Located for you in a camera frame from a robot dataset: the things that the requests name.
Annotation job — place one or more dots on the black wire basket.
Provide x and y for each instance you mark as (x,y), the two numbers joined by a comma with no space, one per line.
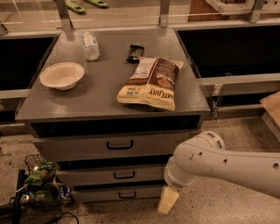
(33,161)

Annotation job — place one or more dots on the clear plastic water bottle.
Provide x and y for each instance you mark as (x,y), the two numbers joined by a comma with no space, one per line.
(90,46)

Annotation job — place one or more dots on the green tool right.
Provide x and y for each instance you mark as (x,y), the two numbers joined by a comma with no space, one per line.
(98,3)

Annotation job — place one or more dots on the grey drawer cabinet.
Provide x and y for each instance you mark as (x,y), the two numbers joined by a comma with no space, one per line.
(91,107)

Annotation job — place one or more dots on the green tool left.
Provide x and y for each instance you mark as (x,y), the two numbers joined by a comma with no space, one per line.
(75,7)

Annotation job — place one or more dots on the black snack bar wrapper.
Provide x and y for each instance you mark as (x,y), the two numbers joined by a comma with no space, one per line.
(135,52)

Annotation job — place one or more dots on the green tool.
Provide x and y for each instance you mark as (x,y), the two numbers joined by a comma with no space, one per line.
(75,7)
(98,3)

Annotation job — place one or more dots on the blue soda can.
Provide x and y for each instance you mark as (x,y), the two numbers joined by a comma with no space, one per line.
(65,194)

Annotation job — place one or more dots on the grey drawer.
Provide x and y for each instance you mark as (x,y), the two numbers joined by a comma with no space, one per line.
(74,148)
(117,193)
(112,175)

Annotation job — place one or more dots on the green snack bag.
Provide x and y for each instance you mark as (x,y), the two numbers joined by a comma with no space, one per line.
(44,172)

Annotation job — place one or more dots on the brown cream chip bag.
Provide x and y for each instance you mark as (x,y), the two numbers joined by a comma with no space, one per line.
(152,83)

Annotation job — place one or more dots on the grey top drawer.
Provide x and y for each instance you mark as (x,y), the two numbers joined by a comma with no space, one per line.
(74,148)

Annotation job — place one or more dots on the grey bottom drawer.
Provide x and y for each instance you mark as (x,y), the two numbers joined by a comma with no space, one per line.
(117,193)

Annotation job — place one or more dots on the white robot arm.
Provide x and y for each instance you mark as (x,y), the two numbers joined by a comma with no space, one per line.
(205,155)

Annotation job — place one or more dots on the brown cardboard box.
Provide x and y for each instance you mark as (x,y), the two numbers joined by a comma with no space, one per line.
(271,104)

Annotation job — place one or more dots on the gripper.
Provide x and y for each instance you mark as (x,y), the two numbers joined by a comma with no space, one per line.
(173,179)

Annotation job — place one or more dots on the white paper bowl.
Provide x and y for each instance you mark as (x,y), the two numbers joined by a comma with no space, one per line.
(62,76)

